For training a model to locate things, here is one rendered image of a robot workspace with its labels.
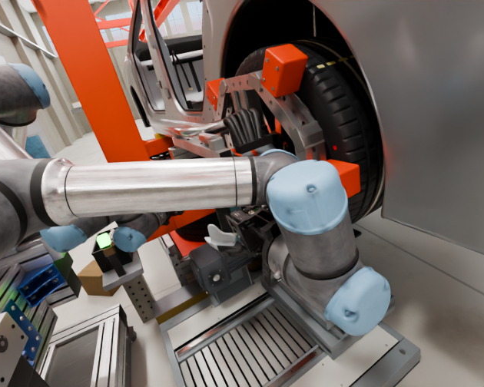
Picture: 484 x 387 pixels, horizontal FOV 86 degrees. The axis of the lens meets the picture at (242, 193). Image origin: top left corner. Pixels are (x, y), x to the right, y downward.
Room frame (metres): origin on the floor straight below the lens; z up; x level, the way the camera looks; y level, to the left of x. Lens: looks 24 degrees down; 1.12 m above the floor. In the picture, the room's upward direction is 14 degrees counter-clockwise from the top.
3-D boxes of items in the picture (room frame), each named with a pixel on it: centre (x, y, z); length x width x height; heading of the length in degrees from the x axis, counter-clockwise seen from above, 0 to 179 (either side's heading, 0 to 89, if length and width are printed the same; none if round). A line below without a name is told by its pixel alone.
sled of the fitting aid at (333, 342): (0.92, -0.25, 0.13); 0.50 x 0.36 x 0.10; 23
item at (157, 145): (3.08, 0.90, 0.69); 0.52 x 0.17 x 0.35; 113
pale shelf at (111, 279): (1.15, 0.68, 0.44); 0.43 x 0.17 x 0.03; 23
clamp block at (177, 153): (0.93, 0.16, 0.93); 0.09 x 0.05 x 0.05; 113
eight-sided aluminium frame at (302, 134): (0.85, -0.09, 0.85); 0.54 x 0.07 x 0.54; 23
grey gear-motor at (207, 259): (1.10, 0.12, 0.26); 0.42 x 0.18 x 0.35; 113
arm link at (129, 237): (0.64, 0.30, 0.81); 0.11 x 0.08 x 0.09; 158
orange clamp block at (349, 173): (0.56, -0.22, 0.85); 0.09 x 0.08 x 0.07; 23
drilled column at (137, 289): (1.18, 0.69, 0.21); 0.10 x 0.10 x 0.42; 23
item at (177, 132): (0.89, 0.06, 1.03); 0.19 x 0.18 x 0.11; 113
